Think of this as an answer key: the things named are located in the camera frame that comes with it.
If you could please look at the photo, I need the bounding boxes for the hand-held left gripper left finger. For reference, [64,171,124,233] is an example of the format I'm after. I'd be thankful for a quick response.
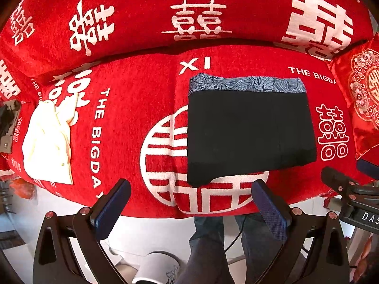
[32,179,131,284]

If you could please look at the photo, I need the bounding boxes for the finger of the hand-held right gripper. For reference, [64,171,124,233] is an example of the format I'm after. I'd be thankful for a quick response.
[321,166,360,197]
[357,159,379,181]

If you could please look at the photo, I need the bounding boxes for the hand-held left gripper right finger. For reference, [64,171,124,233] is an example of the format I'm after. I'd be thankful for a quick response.
[251,180,351,284]

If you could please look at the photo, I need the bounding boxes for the black pants with patterned waistband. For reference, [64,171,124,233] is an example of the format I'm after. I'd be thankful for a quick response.
[186,73,318,187]

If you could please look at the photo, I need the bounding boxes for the white printed cup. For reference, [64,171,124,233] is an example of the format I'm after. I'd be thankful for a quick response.
[132,251,181,284]

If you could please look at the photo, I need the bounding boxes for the red embroidered cushion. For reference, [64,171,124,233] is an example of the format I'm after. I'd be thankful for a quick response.
[327,32,379,160]

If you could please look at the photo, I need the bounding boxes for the person's legs in jeans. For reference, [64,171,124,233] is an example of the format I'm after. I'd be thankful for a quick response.
[177,214,285,284]

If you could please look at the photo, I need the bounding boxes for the orange red ornament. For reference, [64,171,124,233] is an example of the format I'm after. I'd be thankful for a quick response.
[9,177,36,201]

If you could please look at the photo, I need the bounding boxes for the cream garment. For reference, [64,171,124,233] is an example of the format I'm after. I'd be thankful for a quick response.
[22,96,79,184]

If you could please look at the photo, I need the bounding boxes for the grey plastic device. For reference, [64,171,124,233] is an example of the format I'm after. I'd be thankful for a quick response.
[0,100,22,154]

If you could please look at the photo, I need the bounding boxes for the red printed sofa cover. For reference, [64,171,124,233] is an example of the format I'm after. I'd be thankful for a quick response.
[0,0,379,219]

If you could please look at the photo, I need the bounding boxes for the black cable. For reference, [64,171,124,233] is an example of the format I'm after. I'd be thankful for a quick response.
[223,216,247,253]

